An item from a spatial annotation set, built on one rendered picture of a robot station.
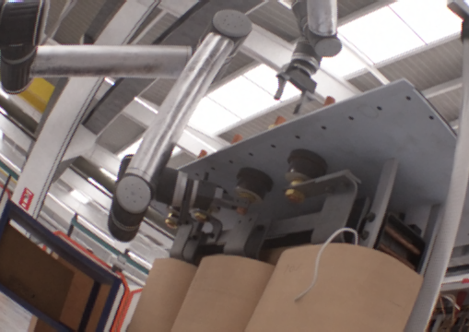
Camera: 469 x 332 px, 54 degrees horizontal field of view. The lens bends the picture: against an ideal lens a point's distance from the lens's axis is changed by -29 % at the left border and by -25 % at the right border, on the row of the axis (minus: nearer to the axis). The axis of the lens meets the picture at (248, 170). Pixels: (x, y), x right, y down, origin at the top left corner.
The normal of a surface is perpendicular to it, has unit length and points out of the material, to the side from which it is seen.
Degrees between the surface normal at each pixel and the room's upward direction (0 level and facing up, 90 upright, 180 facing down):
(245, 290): 90
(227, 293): 90
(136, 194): 80
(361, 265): 90
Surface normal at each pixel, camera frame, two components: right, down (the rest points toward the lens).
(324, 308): -0.33, -0.51
